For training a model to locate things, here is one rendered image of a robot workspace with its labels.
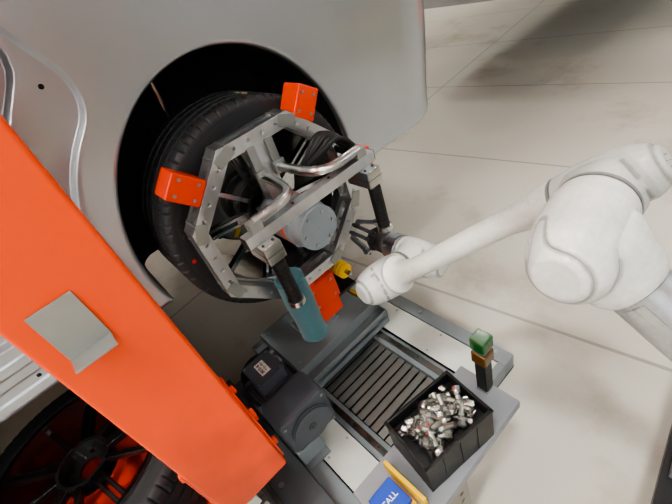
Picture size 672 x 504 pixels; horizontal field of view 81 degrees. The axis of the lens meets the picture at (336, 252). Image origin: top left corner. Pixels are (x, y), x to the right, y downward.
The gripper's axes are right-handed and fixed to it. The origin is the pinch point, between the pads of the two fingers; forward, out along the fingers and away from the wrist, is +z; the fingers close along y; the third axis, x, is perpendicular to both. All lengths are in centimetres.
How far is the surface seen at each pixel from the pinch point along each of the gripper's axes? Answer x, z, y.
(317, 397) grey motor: 15, -25, -50
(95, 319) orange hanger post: 86, -42, -16
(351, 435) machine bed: -11, -24, -71
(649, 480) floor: -50, -99, -40
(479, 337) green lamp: 14, -64, -10
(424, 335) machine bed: -44, -19, -35
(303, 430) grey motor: 18, -27, -60
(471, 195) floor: -123, 27, 33
